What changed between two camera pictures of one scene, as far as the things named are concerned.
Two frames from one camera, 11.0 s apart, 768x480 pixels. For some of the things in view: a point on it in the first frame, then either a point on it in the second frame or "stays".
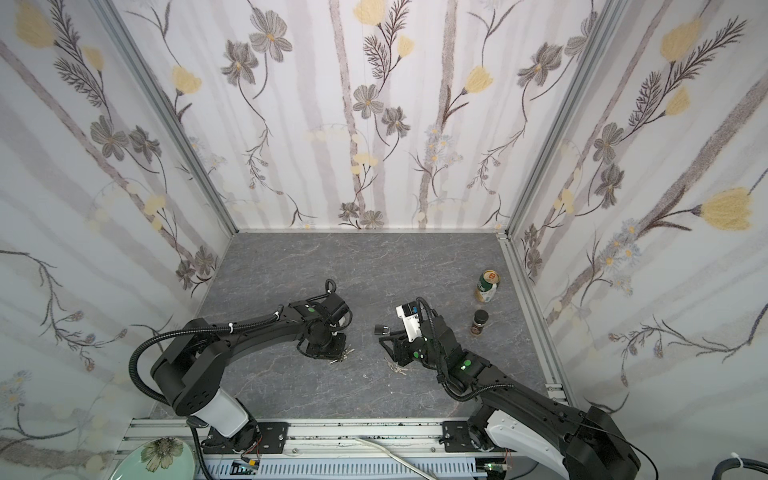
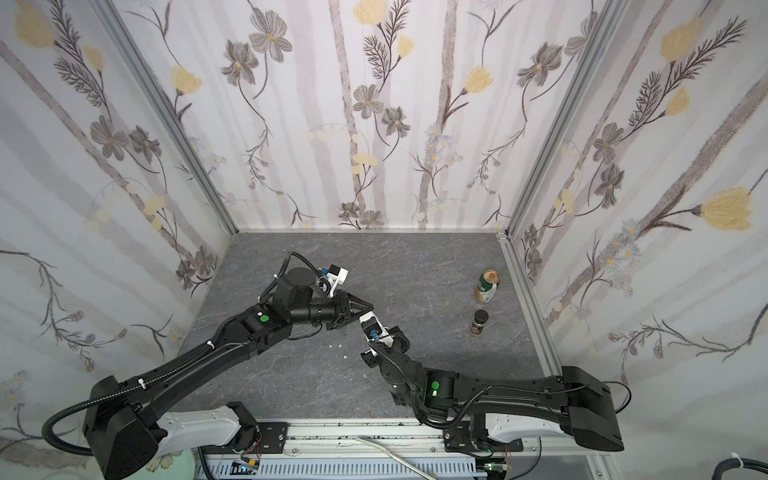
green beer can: (487, 285) stays
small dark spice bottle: (480, 317) stays
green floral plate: (157, 459) stays
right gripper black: (398, 343) to (377, 354)
